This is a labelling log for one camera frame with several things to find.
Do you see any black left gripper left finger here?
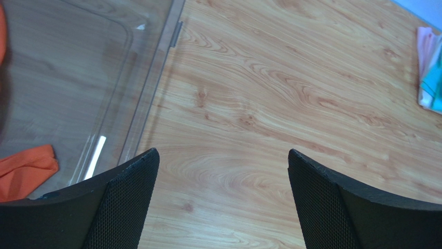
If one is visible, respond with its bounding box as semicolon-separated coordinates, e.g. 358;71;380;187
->
1;148;160;248

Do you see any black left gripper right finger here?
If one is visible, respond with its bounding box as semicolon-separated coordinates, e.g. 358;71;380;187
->
288;149;441;248

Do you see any orange t shirt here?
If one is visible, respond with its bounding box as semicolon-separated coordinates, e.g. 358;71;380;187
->
1;1;59;202

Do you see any clear plastic bin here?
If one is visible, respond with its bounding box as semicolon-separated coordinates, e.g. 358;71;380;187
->
1;1;184;199

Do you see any teal folded t shirt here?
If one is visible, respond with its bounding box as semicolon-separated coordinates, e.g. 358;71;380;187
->
419;44;441;114

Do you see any pink folded t shirt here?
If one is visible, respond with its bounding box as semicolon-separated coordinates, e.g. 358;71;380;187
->
417;27;441;108

